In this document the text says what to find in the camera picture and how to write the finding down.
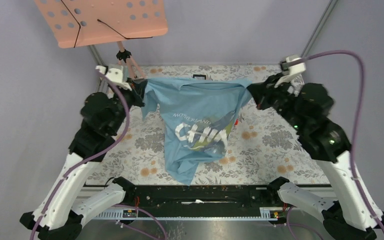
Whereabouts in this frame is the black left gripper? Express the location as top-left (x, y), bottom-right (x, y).
top-left (108, 77), bottom-right (148, 134)

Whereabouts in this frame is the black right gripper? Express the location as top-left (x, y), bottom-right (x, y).
top-left (246, 71), bottom-right (307, 132)

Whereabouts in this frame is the light blue printed t-shirt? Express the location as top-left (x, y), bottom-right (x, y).
top-left (141, 77), bottom-right (252, 185)

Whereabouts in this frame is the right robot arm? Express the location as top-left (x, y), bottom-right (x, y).
top-left (247, 74), bottom-right (384, 240)

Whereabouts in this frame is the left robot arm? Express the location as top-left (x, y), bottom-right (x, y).
top-left (19, 79), bottom-right (147, 240)

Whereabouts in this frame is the black square brooch box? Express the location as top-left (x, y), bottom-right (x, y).
top-left (192, 74), bottom-right (207, 80)

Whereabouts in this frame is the floral patterned table mat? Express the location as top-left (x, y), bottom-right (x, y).
top-left (86, 65), bottom-right (328, 186)

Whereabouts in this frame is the pink music stand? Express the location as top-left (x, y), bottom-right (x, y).
top-left (33, 0), bottom-right (169, 80)

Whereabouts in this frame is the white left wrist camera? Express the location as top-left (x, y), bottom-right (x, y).
top-left (95, 64), bottom-right (132, 91)

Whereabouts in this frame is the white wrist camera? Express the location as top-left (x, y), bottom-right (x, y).
top-left (95, 64), bottom-right (132, 91)
top-left (274, 54), bottom-right (307, 88)

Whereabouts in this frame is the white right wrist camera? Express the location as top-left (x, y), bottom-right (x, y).
top-left (274, 54), bottom-right (307, 88)

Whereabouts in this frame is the slotted white cable duct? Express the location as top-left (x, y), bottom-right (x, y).
top-left (92, 207), bottom-right (288, 221)

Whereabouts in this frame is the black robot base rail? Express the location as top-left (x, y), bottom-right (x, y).
top-left (119, 177), bottom-right (289, 217)

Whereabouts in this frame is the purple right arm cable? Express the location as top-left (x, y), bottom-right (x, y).
top-left (284, 50), bottom-right (384, 240)

